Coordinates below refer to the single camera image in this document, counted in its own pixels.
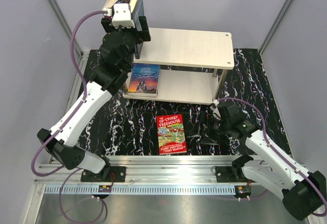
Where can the two-tier light wooden shelf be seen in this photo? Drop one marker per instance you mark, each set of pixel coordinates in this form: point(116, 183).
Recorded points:
point(205, 56)

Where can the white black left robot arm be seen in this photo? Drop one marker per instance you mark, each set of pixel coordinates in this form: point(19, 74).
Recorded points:
point(120, 46)

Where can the dark blue book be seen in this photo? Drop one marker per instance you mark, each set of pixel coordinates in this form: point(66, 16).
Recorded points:
point(137, 11)

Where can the aluminium mounting rail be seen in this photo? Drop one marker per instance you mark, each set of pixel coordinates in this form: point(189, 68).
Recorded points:
point(161, 170)

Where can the Jane Eyre book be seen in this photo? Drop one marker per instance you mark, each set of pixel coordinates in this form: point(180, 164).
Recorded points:
point(144, 80)

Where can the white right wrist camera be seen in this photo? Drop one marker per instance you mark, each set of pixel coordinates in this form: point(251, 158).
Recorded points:
point(215, 110)

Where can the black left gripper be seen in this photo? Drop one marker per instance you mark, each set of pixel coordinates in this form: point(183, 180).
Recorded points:
point(141, 35)

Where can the slotted white cable duct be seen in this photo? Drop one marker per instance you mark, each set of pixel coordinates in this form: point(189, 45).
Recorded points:
point(141, 189)

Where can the black marble pattern mat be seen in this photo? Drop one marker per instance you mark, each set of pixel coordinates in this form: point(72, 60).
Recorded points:
point(128, 127)

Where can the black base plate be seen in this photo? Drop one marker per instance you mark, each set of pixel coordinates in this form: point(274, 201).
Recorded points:
point(228, 174)
point(112, 174)

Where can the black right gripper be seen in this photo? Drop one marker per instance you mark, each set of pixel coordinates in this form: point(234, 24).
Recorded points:
point(196, 130)

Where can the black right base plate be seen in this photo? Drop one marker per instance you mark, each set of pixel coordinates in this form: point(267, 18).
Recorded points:
point(228, 174)

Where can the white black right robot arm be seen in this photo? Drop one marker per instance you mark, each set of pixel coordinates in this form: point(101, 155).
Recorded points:
point(301, 191)

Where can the red 13-Storey Treehouse book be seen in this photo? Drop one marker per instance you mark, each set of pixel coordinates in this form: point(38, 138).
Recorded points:
point(171, 136)

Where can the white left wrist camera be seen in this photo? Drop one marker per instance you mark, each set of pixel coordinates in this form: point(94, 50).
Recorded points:
point(120, 16)

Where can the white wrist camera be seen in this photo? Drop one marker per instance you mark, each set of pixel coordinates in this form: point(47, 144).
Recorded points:
point(120, 16)
point(215, 110)

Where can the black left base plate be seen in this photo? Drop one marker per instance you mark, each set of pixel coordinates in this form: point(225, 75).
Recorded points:
point(112, 174)

